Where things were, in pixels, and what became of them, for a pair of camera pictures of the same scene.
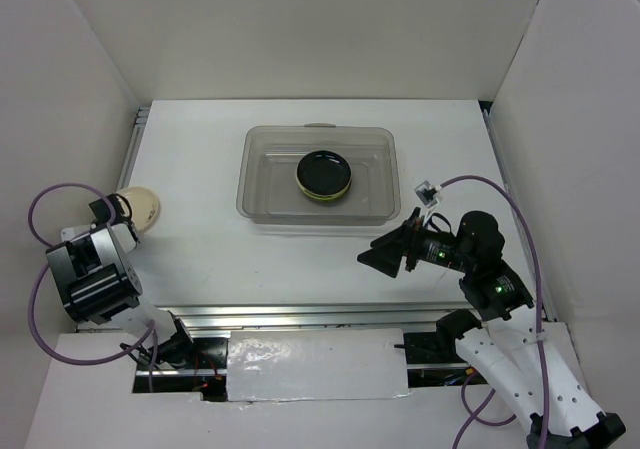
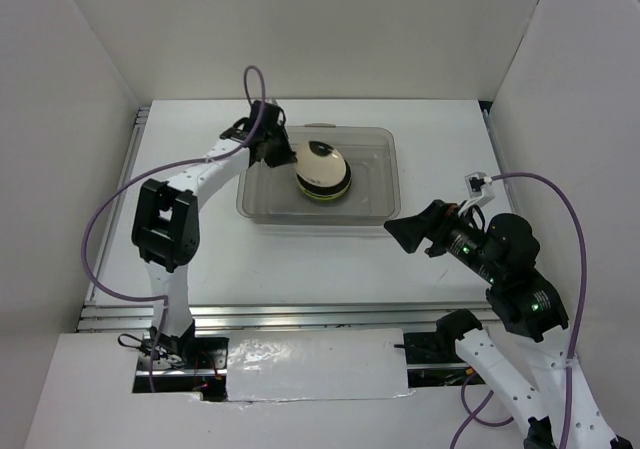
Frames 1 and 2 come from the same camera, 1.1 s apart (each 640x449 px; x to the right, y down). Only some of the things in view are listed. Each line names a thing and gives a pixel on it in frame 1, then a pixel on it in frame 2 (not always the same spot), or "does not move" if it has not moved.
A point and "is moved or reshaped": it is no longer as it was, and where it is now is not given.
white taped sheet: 321,364 does not move
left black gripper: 129,220 to 285,155
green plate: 325,198 does not move
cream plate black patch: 144,206 is moved or reshaped
